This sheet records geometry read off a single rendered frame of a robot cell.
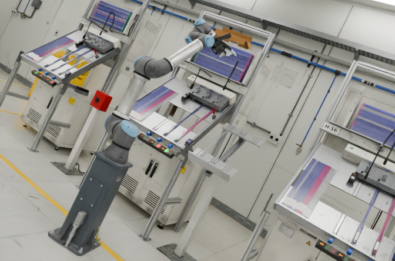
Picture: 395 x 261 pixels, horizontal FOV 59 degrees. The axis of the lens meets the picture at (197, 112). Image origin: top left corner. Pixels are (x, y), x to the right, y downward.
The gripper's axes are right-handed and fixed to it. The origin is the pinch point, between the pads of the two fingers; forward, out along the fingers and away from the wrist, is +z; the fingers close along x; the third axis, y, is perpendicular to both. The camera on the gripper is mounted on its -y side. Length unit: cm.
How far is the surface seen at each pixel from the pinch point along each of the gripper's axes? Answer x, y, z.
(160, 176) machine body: -57, 98, 41
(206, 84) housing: -63, 11, 18
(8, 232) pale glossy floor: 21, 169, -33
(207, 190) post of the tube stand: -4, 81, 55
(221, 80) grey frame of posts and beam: -56, 0, 25
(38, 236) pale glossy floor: 16, 164, -19
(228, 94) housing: -45, 8, 34
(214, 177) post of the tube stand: -2, 71, 52
